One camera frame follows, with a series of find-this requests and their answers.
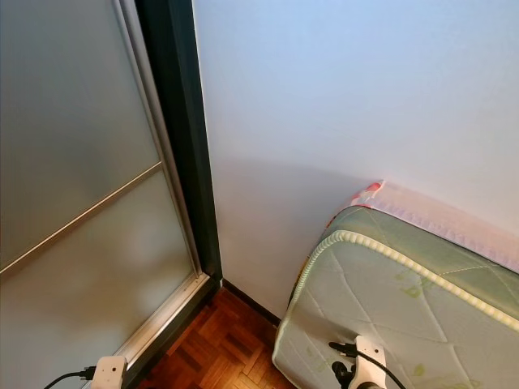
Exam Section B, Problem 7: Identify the pink patterned mattress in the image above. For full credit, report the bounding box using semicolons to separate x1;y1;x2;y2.
349;180;519;272

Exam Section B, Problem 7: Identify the frosted glass sliding door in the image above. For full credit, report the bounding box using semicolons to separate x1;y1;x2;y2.
0;0;208;389

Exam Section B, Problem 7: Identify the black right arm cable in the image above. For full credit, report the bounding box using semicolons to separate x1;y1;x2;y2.
329;341;408;389

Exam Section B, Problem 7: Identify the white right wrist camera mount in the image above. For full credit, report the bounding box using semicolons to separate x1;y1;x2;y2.
353;335;388;389

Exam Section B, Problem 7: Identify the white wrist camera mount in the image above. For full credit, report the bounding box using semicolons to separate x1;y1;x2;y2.
353;335;388;389
91;355;128;389

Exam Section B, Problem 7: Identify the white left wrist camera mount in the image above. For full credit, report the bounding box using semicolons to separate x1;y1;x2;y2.
91;355;128;389

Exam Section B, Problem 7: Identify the dark green door frame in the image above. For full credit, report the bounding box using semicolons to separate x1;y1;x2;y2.
134;0;224;386

